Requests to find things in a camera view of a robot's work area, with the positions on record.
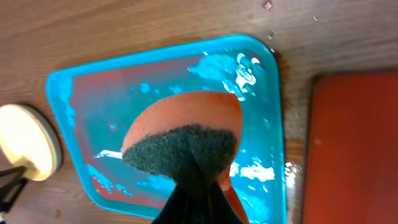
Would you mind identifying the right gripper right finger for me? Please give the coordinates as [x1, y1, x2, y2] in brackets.
[206, 180, 243, 224]

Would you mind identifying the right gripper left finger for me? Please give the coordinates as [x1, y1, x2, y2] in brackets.
[152, 185, 191, 224]

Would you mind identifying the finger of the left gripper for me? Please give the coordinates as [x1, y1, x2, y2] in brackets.
[1, 166, 28, 213]

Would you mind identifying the yellow-green plate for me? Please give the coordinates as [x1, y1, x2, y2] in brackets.
[0, 103, 58, 182]

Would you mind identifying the dark teal sponge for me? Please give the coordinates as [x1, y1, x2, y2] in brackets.
[121, 91, 248, 224]

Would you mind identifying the teal plastic tray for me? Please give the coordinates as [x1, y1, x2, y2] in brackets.
[46, 35, 287, 223]

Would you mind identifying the black tray with red water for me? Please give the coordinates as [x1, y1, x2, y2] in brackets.
[301, 72, 397, 224]

